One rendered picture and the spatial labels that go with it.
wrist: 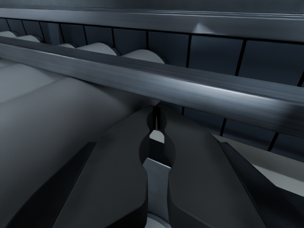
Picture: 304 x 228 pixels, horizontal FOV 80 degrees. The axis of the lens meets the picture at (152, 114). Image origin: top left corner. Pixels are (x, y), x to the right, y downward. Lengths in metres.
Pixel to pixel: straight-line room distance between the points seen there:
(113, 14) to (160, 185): 0.21
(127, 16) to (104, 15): 0.03
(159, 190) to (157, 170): 0.04
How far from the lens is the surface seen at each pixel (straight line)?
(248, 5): 0.19
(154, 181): 0.27
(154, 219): 0.34
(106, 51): 0.18
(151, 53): 0.16
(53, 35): 0.27
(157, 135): 0.16
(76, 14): 0.23
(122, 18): 0.19
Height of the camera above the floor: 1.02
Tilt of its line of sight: 46 degrees down
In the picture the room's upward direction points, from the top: 133 degrees counter-clockwise
